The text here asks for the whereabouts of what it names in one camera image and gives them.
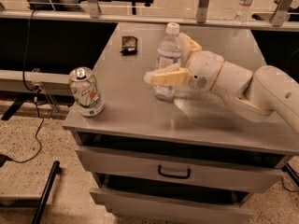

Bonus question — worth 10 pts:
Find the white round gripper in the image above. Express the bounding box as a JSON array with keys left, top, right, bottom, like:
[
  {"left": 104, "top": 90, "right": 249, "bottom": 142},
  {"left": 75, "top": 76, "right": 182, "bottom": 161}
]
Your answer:
[{"left": 143, "top": 33, "right": 224, "bottom": 92}]

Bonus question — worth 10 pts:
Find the clear plastic water bottle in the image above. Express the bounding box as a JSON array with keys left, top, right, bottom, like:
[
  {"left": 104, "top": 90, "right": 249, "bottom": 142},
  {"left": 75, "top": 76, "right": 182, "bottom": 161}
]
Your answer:
[{"left": 154, "top": 22, "right": 182, "bottom": 101}]

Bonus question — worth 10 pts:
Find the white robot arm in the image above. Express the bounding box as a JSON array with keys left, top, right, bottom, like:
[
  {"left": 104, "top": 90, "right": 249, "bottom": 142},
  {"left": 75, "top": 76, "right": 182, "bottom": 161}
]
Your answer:
[{"left": 144, "top": 33, "right": 299, "bottom": 133}]

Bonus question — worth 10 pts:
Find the background clear water bottle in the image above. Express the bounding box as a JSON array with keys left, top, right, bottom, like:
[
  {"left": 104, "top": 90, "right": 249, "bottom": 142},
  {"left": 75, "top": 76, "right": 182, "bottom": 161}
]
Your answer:
[{"left": 235, "top": 0, "right": 254, "bottom": 24}]

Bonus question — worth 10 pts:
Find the dark crumpled snack wrapper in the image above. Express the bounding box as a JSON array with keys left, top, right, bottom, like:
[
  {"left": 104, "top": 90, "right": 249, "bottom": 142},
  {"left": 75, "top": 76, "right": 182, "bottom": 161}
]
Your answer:
[{"left": 121, "top": 35, "right": 137, "bottom": 55}]

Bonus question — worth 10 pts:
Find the grey metal drawer cabinet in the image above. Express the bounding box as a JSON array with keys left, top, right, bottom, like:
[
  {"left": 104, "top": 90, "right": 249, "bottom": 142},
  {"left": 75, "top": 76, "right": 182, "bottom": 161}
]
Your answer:
[{"left": 62, "top": 21, "right": 299, "bottom": 224}]

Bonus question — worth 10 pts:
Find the green white soda can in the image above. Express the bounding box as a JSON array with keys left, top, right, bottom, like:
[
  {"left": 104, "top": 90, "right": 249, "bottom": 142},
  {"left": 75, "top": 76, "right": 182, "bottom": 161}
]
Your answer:
[{"left": 69, "top": 67, "right": 104, "bottom": 117}]

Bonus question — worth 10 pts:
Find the upper grey drawer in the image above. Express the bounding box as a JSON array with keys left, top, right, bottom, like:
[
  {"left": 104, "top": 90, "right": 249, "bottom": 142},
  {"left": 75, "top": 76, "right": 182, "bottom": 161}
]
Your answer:
[{"left": 76, "top": 146, "right": 282, "bottom": 193}]

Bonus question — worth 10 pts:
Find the grey drawer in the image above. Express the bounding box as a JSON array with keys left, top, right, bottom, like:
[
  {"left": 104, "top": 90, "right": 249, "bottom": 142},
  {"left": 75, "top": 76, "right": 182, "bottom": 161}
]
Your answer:
[
  {"left": 76, "top": 146, "right": 282, "bottom": 193},
  {"left": 90, "top": 188, "right": 253, "bottom": 224}
]

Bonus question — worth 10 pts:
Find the lower grey drawer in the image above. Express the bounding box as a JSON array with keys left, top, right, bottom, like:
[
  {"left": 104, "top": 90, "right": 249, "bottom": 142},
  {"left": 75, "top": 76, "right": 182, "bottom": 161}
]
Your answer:
[{"left": 90, "top": 188, "right": 253, "bottom": 224}]

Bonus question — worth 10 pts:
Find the black metal floor leg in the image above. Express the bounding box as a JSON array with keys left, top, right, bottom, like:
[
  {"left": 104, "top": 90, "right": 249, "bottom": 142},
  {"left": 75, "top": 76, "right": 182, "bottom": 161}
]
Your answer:
[{"left": 31, "top": 161, "right": 61, "bottom": 224}]

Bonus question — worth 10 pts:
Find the black drawer handle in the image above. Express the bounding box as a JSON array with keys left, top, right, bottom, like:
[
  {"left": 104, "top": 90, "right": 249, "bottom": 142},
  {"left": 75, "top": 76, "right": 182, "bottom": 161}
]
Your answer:
[{"left": 157, "top": 165, "right": 191, "bottom": 180}]

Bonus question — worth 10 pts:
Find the metal railing frame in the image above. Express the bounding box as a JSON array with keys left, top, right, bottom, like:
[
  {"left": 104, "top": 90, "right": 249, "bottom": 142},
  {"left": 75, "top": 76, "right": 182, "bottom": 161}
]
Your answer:
[{"left": 0, "top": 0, "right": 299, "bottom": 32}]

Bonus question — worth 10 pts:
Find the black power cable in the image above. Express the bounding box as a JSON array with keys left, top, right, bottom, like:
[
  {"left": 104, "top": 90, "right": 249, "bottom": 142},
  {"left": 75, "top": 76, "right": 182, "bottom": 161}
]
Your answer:
[{"left": 6, "top": 9, "right": 45, "bottom": 164}]

